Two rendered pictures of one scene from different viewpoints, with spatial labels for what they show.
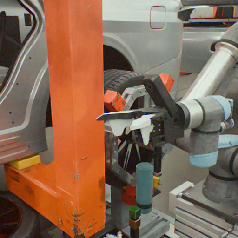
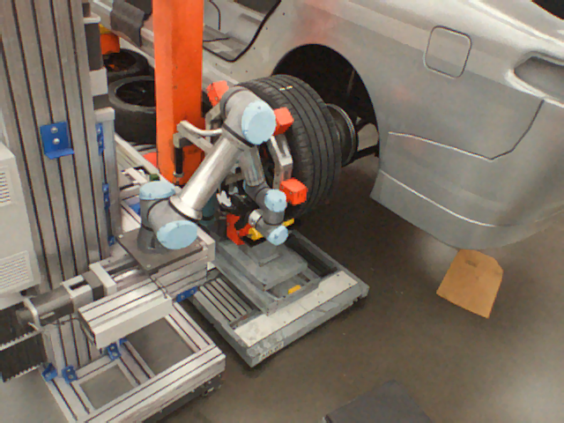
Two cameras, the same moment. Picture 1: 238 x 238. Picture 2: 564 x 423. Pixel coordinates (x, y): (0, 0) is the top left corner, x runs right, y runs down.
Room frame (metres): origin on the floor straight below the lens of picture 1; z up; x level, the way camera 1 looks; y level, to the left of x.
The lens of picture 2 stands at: (1.84, -2.13, 1.98)
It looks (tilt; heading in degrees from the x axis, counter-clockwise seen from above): 35 degrees down; 89
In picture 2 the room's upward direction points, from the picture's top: 8 degrees clockwise
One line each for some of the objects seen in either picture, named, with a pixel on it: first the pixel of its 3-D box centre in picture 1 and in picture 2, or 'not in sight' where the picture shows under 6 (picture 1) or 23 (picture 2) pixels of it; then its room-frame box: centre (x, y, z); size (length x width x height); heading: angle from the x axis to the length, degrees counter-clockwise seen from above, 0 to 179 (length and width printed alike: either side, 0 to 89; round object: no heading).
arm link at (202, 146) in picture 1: (199, 143); not in sight; (0.84, -0.22, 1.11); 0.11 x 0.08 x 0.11; 32
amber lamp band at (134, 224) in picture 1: (134, 222); not in sight; (1.22, -0.07, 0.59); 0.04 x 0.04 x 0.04; 45
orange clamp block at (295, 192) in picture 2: not in sight; (293, 191); (1.88, -0.35, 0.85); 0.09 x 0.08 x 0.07; 135
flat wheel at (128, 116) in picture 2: not in sight; (152, 107); (0.83, 1.25, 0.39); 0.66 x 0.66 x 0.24
